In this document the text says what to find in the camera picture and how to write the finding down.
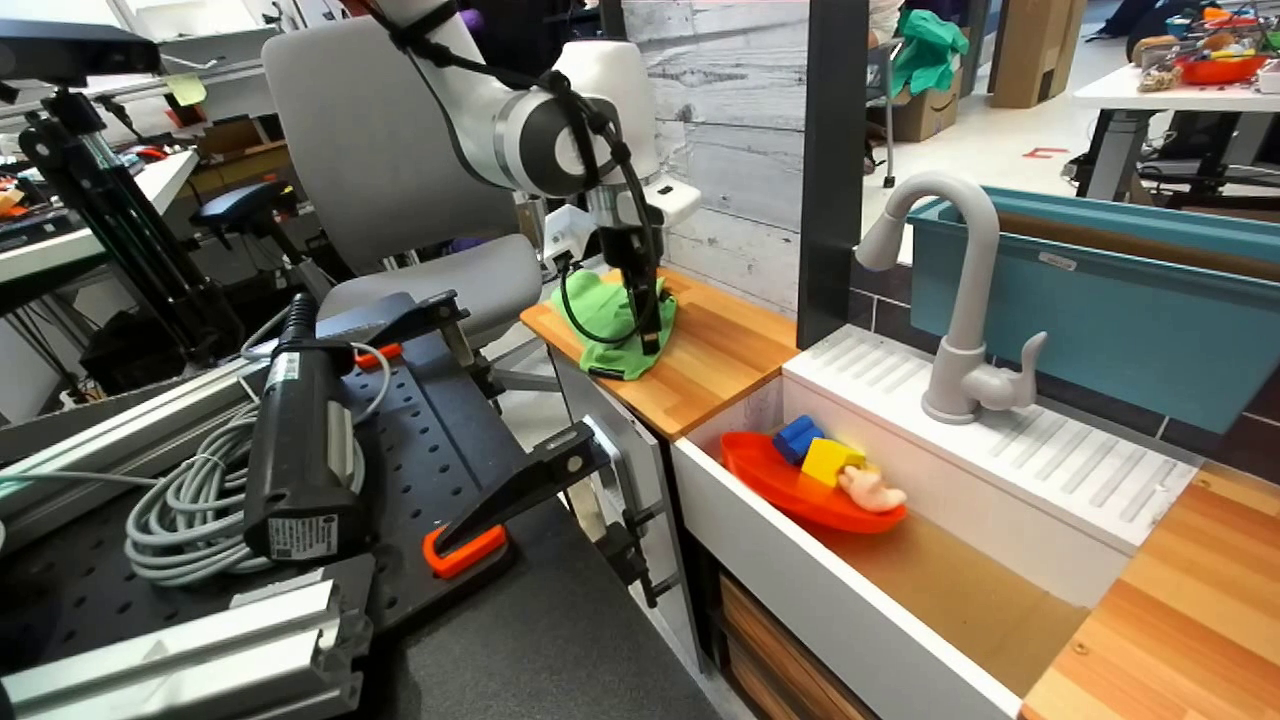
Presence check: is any teal plastic bin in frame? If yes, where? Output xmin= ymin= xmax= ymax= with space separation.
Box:
xmin=909 ymin=185 xmax=1280 ymax=439

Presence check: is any orange black clamp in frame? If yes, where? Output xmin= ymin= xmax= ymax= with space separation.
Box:
xmin=347 ymin=290 xmax=502 ymax=405
xmin=418 ymin=421 xmax=676 ymax=611

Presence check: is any green bag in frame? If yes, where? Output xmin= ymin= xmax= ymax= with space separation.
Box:
xmin=886 ymin=9 xmax=973 ymax=98

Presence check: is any wooden toy kitchen counter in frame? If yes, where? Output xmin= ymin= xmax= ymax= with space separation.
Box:
xmin=514 ymin=263 xmax=1280 ymax=720

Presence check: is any long aluminium rail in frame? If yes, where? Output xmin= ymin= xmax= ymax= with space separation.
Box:
xmin=0 ymin=347 xmax=291 ymax=541

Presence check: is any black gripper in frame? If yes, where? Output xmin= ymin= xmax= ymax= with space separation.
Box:
xmin=583 ymin=219 xmax=669 ymax=353

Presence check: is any white table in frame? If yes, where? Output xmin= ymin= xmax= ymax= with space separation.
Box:
xmin=1062 ymin=61 xmax=1280 ymax=209

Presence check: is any blue toy block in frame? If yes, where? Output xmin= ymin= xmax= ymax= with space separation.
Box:
xmin=771 ymin=413 xmax=826 ymax=466

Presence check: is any yellow toy block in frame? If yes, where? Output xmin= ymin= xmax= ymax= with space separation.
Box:
xmin=796 ymin=436 xmax=868 ymax=497

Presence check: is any red toy basket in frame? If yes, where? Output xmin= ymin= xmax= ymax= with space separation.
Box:
xmin=1173 ymin=46 xmax=1265 ymax=90

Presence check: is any black tripod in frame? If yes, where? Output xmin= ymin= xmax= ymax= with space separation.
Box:
xmin=10 ymin=88 xmax=247 ymax=366

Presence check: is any black vertical post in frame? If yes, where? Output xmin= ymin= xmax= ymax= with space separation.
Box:
xmin=791 ymin=0 xmax=872 ymax=353

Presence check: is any cardboard box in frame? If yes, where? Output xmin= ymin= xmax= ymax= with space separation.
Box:
xmin=982 ymin=0 xmax=1092 ymax=112

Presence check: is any red bowl with toys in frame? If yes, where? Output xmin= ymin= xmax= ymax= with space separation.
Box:
xmin=717 ymin=428 xmax=912 ymax=542

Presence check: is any black stereo camera bar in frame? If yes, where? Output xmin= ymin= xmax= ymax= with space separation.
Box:
xmin=238 ymin=290 xmax=366 ymax=567

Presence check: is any short aluminium extrusion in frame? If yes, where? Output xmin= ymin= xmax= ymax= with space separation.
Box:
xmin=0 ymin=573 xmax=379 ymax=720

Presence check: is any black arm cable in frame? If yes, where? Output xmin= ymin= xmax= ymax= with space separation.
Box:
xmin=536 ymin=68 xmax=665 ymax=347

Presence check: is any grey office chair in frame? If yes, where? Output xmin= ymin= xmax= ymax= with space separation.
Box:
xmin=257 ymin=16 xmax=556 ymax=356

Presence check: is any pink toy figure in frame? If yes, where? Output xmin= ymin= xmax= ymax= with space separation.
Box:
xmin=835 ymin=456 xmax=912 ymax=518

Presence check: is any black perforated breadboard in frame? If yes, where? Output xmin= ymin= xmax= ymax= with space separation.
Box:
xmin=0 ymin=330 xmax=593 ymax=675

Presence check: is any grey toy faucet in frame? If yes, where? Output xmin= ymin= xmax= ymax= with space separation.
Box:
xmin=853 ymin=168 xmax=1052 ymax=428

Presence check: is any dark office chair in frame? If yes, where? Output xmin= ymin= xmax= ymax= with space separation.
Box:
xmin=190 ymin=177 xmax=327 ymax=312

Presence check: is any white toy sink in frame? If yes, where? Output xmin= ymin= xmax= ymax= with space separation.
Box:
xmin=669 ymin=324 xmax=1198 ymax=720

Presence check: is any green towel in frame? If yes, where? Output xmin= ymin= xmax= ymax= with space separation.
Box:
xmin=553 ymin=263 xmax=683 ymax=382

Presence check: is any grey coiled cable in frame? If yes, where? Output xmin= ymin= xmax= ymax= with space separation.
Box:
xmin=118 ymin=341 xmax=393 ymax=590

